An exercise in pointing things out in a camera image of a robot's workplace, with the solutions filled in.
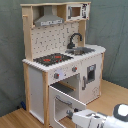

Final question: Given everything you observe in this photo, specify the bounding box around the grey toy sink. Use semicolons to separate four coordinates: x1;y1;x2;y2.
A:
65;47;95;55

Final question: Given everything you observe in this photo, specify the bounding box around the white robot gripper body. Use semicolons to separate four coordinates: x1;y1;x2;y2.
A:
67;109;107;128

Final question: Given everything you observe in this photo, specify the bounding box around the grey fridge ice dispenser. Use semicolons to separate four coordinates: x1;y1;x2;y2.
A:
87;65;96;83

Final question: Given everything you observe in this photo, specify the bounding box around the grey fridge door handle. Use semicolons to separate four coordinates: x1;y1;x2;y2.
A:
82;76;86;90

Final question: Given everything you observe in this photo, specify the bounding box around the black toy stovetop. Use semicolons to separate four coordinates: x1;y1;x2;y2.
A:
34;53;70;66

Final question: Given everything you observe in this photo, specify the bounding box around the right red oven knob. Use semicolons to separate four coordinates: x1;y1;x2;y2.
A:
71;65;78;73

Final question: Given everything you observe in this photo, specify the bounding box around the white oven door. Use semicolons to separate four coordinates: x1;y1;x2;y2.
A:
49;86;86;128

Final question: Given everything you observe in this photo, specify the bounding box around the wooden toy kitchen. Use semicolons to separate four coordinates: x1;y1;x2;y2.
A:
22;2;105;128

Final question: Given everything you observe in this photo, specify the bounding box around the black toy faucet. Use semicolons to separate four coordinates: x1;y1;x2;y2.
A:
66;32;83;50

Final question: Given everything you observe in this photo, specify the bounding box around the left red oven knob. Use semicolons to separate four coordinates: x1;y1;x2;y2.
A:
54;73;60;79

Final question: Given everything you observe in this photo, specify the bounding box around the toy microwave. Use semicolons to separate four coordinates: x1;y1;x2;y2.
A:
66;3;90;21

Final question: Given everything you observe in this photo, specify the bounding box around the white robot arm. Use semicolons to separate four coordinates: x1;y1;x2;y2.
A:
67;104;128;128

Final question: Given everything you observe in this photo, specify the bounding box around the grey range hood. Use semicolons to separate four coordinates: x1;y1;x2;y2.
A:
34;5;64;27

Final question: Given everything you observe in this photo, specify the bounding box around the red oven knob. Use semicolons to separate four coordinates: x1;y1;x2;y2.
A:
71;65;78;73
54;73;60;79

